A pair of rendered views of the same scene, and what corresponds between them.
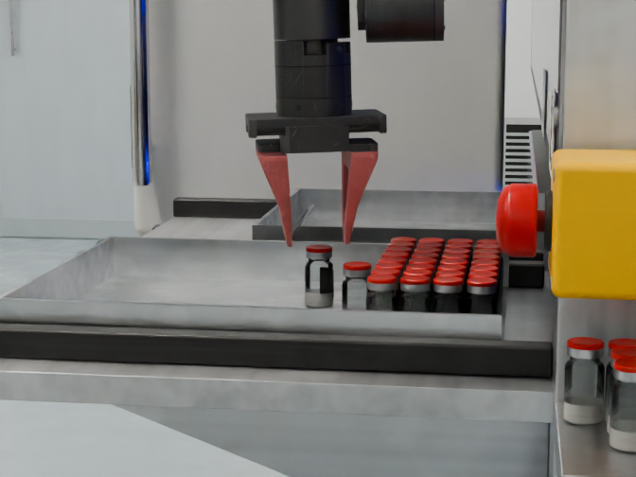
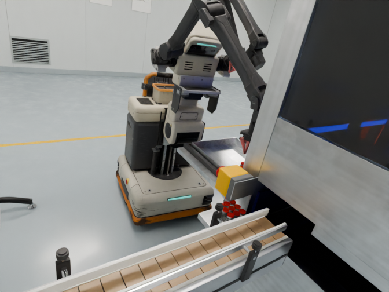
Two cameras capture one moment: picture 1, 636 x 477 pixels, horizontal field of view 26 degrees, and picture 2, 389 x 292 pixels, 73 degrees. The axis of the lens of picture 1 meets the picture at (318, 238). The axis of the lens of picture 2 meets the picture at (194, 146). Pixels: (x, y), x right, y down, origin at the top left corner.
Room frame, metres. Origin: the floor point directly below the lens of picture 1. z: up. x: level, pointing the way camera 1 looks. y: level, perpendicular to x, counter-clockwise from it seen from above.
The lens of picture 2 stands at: (0.17, -0.53, 1.40)
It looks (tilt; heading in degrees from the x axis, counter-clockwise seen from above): 25 degrees down; 44
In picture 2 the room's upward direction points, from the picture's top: 11 degrees clockwise
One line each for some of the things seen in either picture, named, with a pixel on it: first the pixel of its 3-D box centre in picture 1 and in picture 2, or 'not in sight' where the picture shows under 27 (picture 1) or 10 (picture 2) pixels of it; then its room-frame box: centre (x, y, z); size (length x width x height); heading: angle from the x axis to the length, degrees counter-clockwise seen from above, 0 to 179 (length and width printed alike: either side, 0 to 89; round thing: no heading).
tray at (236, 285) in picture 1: (276, 292); (237, 160); (1.01, 0.03, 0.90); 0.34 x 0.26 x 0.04; 81
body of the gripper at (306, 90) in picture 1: (313, 89); (256, 130); (1.04, 0.00, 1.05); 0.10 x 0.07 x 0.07; 95
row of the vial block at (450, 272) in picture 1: (454, 289); not in sight; (0.99, -0.10, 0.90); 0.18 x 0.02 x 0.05; 171
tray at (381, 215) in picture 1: (448, 225); not in sight; (1.33, -0.13, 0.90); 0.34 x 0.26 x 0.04; 82
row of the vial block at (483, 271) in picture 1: (485, 290); not in sight; (0.99, -0.12, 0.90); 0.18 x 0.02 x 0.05; 171
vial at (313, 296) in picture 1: (319, 277); not in sight; (1.04, 0.00, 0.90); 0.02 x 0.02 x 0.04
